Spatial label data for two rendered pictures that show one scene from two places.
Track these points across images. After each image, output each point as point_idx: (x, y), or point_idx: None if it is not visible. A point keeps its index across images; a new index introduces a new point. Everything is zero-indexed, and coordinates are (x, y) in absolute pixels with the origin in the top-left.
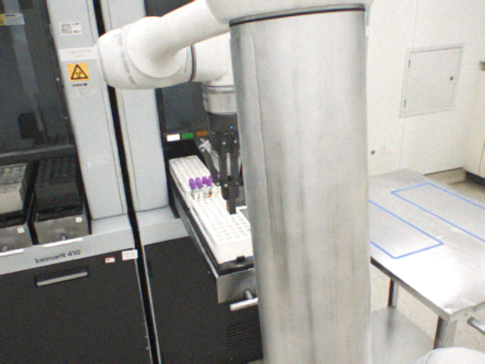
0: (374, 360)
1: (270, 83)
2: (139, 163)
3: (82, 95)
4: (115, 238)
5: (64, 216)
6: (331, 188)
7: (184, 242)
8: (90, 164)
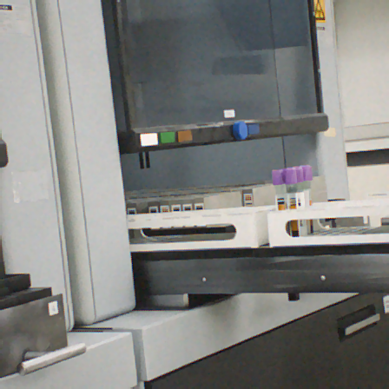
0: None
1: None
2: (93, 200)
3: (5, 30)
4: (109, 361)
5: (25, 301)
6: None
7: (206, 371)
8: (18, 195)
